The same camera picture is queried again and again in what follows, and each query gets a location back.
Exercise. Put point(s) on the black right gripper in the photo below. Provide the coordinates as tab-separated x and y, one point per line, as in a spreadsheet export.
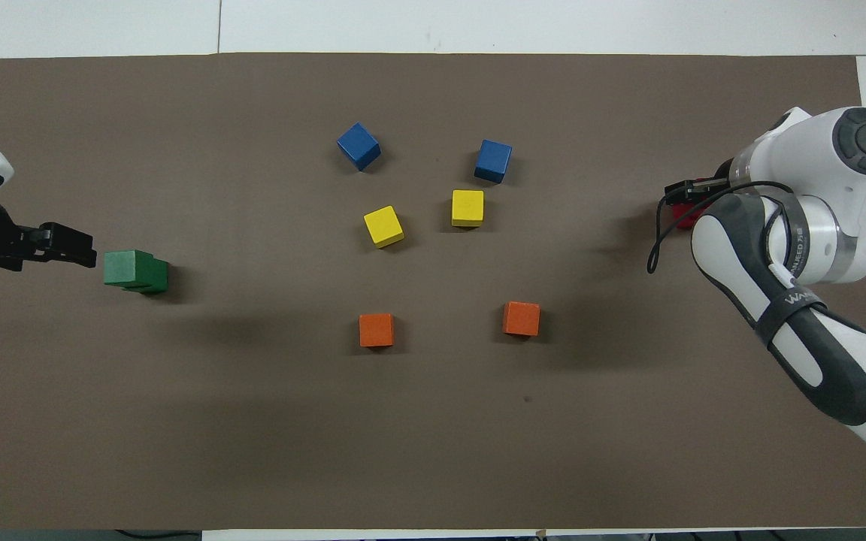
720	182

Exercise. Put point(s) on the red wooden cube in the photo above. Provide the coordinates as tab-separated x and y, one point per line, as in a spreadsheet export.
685	216

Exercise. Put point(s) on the green wooden cube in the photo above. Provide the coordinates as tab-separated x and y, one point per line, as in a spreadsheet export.
158	282
128	268

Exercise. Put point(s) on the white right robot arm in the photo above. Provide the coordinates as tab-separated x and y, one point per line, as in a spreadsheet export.
854	361

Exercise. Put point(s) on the blue wooden cube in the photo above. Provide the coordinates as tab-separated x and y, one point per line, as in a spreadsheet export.
493	161
358	146

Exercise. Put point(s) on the orange wooden cube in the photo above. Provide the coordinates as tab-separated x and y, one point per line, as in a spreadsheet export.
376	330
521	318

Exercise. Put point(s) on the yellow wooden cube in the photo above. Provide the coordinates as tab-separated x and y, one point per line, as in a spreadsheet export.
383	226
467	207

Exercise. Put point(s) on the brown table mat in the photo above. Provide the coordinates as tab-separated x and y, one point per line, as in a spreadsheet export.
252	421

